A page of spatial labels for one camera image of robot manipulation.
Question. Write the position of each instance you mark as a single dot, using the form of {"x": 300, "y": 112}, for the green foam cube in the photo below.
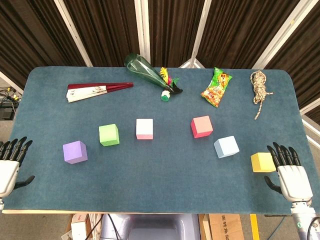
{"x": 108, "y": 135}

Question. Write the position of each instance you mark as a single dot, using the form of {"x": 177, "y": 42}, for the lavender robot base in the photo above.
{"x": 155, "y": 227}

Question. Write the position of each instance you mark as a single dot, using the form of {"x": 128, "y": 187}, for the yellow foam cube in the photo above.
{"x": 262, "y": 162}

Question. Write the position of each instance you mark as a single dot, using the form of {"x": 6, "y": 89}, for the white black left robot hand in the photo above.
{"x": 8, "y": 175}

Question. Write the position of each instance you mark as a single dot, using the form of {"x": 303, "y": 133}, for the green orange snack bag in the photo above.
{"x": 216, "y": 87}

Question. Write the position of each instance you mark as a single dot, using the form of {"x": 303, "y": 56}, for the black floor box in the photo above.
{"x": 5, "y": 112}

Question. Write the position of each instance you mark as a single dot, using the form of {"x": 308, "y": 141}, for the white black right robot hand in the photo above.
{"x": 295, "y": 182}

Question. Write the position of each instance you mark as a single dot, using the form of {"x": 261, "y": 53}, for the brown cardboard box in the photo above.
{"x": 226, "y": 227}

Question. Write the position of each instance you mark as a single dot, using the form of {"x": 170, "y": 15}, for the pale pink foam cube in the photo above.
{"x": 144, "y": 127}

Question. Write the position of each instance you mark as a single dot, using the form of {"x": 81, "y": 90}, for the green transparent bottle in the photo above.
{"x": 140, "y": 68}

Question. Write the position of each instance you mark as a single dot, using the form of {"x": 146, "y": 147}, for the red foam cube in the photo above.
{"x": 202, "y": 126}

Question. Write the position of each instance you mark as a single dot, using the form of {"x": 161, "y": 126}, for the folded red paper fan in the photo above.
{"x": 85, "y": 92}

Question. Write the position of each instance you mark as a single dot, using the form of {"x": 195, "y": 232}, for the white red cardboard box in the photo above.
{"x": 78, "y": 227}

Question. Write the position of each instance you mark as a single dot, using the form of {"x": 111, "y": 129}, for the brown curtain screen panel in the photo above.
{"x": 107, "y": 30}
{"x": 240, "y": 30}
{"x": 172, "y": 30}
{"x": 30, "y": 37}
{"x": 307, "y": 50}

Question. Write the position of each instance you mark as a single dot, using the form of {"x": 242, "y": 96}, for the colourful feather shuttlecock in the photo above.
{"x": 165, "y": 96}

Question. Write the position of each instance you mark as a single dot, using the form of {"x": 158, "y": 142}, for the light blue foam cube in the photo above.
{"x": 226, "y": 147}

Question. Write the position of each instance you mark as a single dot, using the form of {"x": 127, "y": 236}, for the teal table mat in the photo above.
{"x": 160, "y": 175}

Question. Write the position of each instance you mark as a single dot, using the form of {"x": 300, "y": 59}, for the purple foam cube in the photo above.
{"x": 75, "y": 152}

